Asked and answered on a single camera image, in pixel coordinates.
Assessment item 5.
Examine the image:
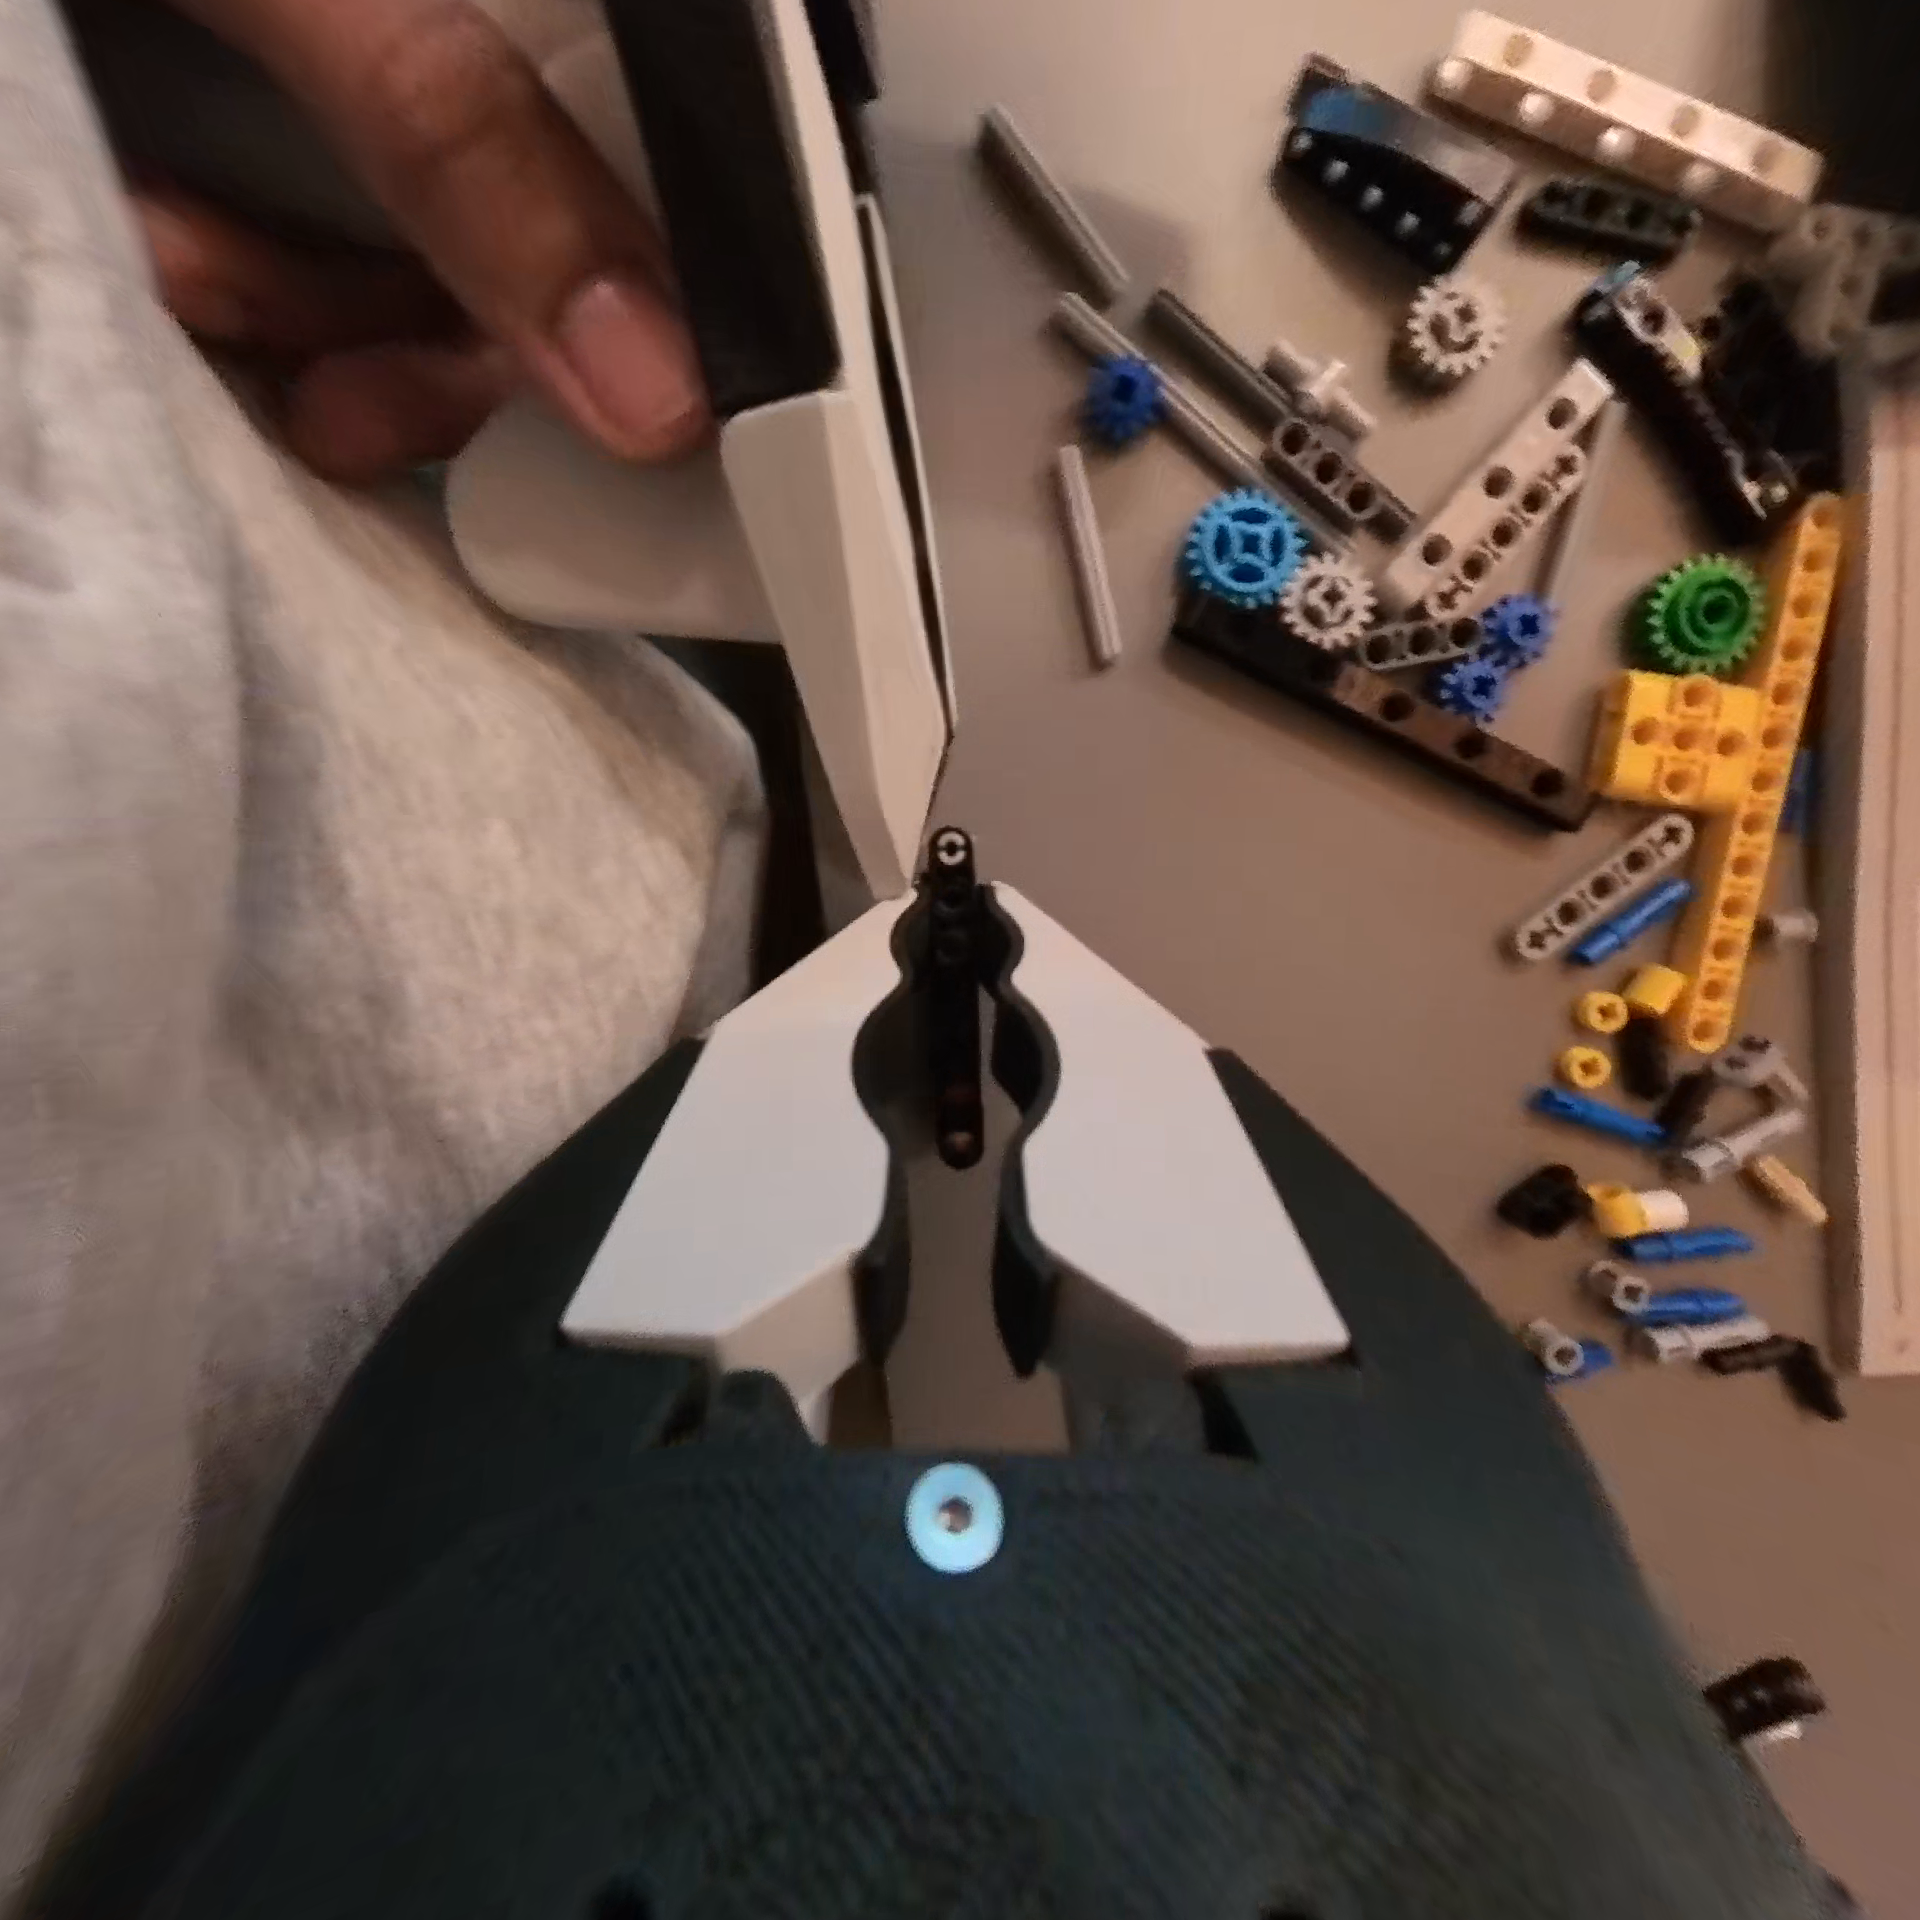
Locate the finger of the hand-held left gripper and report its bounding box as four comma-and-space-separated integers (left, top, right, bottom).
856, 199, 965, 759
719, 394, 951, 890

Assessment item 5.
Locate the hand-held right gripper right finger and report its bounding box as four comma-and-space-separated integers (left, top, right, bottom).
976, 883, 1356, 1455

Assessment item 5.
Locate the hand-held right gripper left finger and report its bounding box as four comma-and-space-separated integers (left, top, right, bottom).
559, 883, 953, 1446

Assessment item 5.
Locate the thin black lego beam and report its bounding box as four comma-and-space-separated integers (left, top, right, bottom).
920, 826, 994, 1172

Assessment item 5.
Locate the light grey lego axle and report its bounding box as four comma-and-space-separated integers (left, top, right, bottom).
1054, 444, 1124, 673

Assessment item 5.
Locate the dark grey lego axle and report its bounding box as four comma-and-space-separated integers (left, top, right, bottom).
1144, 288, 1310, 441

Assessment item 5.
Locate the large blue lego gear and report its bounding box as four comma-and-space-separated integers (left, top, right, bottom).
1174, 489, 1310, 620

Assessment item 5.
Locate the light grey lego connector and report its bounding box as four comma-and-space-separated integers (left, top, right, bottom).
1263, 343, 1376, 441

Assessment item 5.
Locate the short grey lego liftarm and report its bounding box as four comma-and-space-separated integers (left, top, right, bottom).
1263, 416, 1415, 544

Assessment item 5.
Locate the grey lego gear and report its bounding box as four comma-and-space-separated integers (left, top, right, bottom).
1279, 555, 1380, 654

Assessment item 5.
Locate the pile of small lego pins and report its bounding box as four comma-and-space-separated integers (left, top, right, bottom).
1490, 912, 1849, 1424

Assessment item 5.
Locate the black curved lego panel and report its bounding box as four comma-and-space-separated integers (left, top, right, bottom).
1274, 58, 1520, 275

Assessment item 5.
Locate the thin light grey lego liftarm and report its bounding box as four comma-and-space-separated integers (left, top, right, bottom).
1506, 815, 1697, 966

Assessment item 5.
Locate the long black lego beam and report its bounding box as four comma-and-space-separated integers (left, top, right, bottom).
1168, 606, 1599, 833

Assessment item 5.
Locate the blue lego pin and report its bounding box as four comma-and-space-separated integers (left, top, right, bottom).
1565, 879, 1697, 966

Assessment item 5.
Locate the tan lego gear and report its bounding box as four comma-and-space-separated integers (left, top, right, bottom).
1402, 276, 1509, 394

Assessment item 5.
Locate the small grey lego liftarm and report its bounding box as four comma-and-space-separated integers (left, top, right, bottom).
1356, 608, 1490, 673

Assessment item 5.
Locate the yellow lego beam assembly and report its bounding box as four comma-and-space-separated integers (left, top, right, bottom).
1586, 491, 1849, 1057

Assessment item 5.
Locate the long white lego beam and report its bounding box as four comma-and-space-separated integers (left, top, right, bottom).
1421, 11, 1825, 235

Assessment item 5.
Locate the black lego connector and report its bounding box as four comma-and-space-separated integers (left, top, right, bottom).
1700, 1655, 1825, 1753

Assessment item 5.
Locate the green lego gear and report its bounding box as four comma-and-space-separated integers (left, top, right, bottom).
1631, 551, 1767, 681

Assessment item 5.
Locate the black lego assembly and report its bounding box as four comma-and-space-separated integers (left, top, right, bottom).
1572, 267, 1849, 544

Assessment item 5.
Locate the person's left hand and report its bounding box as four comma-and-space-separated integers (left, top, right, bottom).
135, 0, 712, 489

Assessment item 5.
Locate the person's grey clothing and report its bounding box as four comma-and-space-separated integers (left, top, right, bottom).
0, 0, 774, 1920

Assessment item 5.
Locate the grey lego frame piece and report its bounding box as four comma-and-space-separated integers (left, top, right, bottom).
1751, 202, 1920, 367

